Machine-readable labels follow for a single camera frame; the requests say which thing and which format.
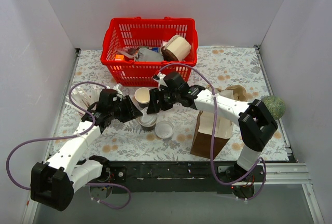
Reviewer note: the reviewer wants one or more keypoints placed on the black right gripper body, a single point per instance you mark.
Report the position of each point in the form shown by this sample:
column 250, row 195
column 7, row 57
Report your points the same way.
column 161, row 99

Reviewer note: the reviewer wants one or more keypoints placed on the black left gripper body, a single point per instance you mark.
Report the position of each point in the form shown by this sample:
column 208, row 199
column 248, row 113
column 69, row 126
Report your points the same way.
column 124, row 108

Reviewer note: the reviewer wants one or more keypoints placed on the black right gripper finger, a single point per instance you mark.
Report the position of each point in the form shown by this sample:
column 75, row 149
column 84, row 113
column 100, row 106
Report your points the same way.
column 167, row 103
column 155, row 101

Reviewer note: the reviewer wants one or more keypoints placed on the white plastic cup lid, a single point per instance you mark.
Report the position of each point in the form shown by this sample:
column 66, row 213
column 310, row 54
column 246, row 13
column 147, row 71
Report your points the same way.
column 164, row 129

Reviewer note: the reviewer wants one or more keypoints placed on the black paper coffee cup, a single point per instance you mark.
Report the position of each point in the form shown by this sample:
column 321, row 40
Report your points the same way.
column 148, row 126

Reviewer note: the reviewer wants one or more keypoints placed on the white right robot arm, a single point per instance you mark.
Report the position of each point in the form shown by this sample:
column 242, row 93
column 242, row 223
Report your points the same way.
column 255, row 121

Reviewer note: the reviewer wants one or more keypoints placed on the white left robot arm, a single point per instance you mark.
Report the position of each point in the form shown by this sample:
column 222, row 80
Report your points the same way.
column 67, row 151

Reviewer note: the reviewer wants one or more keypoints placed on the pink cup of straws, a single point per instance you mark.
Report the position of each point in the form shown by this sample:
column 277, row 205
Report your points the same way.
column 84, row 98

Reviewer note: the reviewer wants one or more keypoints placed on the grey crumpled pouch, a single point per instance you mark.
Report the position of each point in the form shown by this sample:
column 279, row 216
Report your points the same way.
column 147, row 55

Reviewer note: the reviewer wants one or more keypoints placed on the orange snack box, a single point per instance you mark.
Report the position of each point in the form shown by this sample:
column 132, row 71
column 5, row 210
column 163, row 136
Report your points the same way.
column 119, row 57

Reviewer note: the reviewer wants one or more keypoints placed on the clear plastic snack packet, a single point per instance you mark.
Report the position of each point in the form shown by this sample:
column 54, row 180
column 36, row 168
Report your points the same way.
column 129, row 53

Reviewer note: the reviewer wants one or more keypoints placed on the red plastic shopping basket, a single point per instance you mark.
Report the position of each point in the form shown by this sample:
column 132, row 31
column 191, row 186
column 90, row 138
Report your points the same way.
column 152, row 34

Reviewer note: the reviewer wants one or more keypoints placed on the brown cardboard cup carrier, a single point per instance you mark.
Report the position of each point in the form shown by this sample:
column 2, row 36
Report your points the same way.
column 239, row 93

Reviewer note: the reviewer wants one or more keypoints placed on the green melon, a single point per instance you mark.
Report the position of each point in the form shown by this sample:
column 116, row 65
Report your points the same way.
column 275, row 105

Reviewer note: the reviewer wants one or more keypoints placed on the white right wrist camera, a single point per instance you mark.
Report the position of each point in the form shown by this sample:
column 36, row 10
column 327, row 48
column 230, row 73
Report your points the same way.
column 159, row 78

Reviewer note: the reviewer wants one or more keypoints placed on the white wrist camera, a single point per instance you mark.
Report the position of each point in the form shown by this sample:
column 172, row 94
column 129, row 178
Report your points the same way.
column 119, row 88
column 159, row 78

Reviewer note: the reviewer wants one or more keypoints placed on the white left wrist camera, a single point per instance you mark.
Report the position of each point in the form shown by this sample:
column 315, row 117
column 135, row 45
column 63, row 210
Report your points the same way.
column 119, row 88

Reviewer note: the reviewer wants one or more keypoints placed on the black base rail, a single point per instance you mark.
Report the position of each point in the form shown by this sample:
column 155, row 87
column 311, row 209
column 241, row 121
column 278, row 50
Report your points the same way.
column 167, row 176

